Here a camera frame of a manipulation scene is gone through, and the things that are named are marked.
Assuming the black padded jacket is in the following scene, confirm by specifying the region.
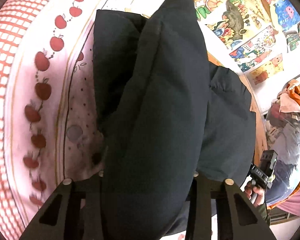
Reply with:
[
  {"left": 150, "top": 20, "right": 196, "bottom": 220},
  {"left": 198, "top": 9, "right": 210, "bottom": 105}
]
[{"left": 93, "top": 0, "right": 256, "bottom": 239}]

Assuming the plastic bag of clothes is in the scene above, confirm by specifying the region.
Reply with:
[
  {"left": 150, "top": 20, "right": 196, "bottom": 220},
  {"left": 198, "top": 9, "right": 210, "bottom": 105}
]
[{"left": 265, "top": 100, "right": 300, "bottom": 206}]

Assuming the person's right hand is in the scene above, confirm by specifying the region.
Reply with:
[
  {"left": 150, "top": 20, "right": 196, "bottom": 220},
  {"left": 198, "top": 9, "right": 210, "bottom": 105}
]
[{"left": 244, "top": 181, "right": 265, "bottom": 207}]

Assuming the pink apple-print quilt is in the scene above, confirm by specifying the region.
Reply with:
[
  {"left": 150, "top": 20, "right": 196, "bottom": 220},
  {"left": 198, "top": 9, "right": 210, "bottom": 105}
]
[{"left": 0, "top": 0, "right": 107, "bottom": 239}]

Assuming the yellow bear drawing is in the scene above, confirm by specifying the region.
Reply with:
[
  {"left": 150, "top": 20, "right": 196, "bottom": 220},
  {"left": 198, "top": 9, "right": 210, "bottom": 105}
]
[{"left": 248, "top": 54, "right": 283, "bottom": 85}]

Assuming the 2024 dragon drawing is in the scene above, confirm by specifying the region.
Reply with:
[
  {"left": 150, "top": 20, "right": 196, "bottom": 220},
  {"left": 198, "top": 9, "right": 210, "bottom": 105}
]
[{"left": 229, "top": 26, "right": 279, "bottom": 72}]

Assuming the red-haired character drawing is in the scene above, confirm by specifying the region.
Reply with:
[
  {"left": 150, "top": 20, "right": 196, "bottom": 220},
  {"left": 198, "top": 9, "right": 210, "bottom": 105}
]
[{"left": 284, "top": 22, "right": 300, "bottom": 53}]

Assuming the blue sea jellyfish drawing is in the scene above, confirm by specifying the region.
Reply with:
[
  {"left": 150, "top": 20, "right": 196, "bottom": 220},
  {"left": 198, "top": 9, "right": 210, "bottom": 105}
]
[{"left": 266, "top": 0, "right": 300, "bottom": 32}]

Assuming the autumn landscape drawing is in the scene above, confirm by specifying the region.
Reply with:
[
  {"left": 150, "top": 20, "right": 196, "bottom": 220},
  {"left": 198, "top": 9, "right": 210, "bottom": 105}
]
[{"left": 205, "top": 0, "right": 271, "bottom": 50}]

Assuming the wooden bed frame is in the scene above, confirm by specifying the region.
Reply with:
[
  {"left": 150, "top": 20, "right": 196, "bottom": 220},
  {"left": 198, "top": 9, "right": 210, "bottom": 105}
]
[{"left": 207, "top": 52, "right": 269, "bottom": 165}]

